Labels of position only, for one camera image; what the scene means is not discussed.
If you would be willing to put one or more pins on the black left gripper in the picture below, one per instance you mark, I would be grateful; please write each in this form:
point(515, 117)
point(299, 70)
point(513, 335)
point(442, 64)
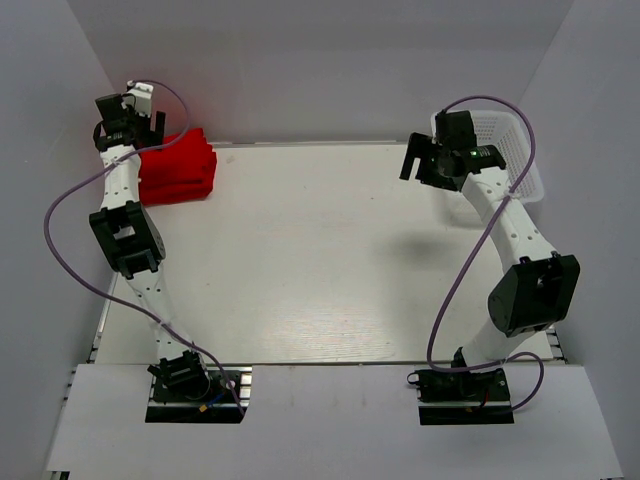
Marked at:
point(152, 137)

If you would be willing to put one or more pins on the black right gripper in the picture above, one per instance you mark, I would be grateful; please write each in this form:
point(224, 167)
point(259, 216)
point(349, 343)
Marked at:
point(419, 145)

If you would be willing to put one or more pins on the red t shirt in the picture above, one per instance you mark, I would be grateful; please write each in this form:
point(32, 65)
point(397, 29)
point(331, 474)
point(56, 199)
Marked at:
point(191, 161)
point(175, 193)

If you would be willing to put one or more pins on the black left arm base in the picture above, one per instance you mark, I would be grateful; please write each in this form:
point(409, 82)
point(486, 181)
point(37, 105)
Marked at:
point(214, 404)

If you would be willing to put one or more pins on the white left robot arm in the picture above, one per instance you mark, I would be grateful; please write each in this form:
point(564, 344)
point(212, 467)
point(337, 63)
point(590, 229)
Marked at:
point(129, 239)

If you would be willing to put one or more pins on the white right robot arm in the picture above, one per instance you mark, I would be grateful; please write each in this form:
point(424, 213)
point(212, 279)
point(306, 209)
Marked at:
point(538, 282)

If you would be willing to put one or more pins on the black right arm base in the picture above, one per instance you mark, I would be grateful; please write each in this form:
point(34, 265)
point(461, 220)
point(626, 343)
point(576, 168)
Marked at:
point(462, 399)

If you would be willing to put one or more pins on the folded red t shirt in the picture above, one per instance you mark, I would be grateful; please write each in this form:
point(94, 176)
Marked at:
point(175, 193)

